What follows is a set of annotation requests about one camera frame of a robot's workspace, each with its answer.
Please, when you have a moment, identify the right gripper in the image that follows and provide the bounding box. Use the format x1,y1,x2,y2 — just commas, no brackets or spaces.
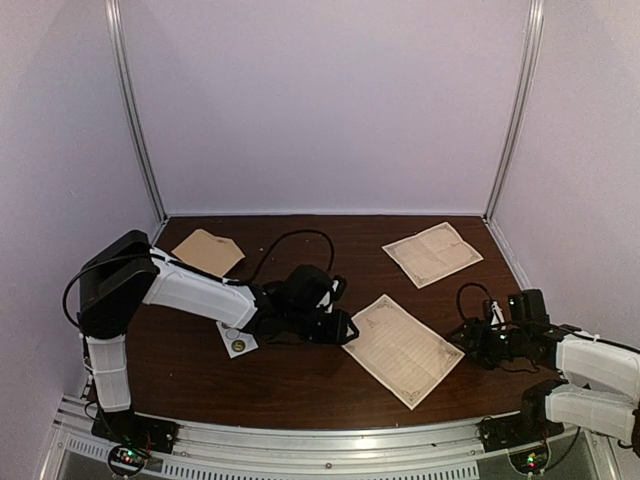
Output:
445,318,529,370

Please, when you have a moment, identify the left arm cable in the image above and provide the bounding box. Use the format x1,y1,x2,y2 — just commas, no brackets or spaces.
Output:
249,229,336,301

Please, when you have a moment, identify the right circuit board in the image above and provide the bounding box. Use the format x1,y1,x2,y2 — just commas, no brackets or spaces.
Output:
509,446,549,475

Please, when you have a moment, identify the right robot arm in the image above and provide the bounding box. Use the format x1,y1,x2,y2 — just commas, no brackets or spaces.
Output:
448,289,639,451

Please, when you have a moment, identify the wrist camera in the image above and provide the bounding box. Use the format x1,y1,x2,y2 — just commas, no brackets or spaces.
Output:
482,300,506,330
316,275,348,314

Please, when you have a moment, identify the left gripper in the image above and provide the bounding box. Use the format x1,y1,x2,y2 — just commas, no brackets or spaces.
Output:
285,308,360,347

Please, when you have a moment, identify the left aluminium frame post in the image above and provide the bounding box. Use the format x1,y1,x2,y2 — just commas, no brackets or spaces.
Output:
104,0,168,224

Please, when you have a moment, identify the aluminium frame post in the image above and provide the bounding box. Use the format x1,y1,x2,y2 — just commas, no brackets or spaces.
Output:
104,0,168,224
483,0,545,224

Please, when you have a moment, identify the front aluminium rail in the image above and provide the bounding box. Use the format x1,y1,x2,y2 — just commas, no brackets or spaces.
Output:
35,396,622,479

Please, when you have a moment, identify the brown paper envelope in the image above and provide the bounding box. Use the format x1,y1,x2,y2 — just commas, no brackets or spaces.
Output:
172,229,245,277

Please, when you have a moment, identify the white sticker sheet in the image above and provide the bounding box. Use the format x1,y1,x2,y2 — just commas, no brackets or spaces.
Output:
216,322,259,359

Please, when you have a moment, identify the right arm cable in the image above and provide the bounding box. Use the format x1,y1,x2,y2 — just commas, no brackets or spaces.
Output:
457,283,496,326

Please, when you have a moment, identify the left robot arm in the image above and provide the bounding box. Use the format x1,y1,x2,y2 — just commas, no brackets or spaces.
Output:
77,230,360,444

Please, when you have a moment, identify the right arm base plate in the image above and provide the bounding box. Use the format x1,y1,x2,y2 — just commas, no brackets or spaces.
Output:
477,413,565,453

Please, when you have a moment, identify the right aluminium frame post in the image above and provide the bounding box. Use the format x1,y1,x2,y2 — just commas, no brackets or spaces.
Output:
483,0,545,224

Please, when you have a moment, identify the left circuit board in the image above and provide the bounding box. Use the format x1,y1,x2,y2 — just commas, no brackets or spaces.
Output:
107,445,148,476

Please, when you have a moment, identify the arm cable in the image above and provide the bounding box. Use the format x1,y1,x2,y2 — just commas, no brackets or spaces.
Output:
249,229,336,301
457,283,496,326

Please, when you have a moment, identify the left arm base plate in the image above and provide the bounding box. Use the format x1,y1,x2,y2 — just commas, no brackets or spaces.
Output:
91,409,178,454

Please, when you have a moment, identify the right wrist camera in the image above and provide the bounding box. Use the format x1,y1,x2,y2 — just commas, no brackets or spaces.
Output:
482,300,506,330

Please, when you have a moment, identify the letter sheet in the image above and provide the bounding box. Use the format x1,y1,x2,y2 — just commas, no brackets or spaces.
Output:
382,222,483,289
344,294,464,410

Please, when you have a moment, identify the circuit board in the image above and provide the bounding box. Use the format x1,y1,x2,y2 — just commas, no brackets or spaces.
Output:
107,445,148,476
509,446,549,475

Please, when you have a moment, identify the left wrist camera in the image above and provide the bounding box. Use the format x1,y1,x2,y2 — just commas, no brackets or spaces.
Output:
316,275,348,314

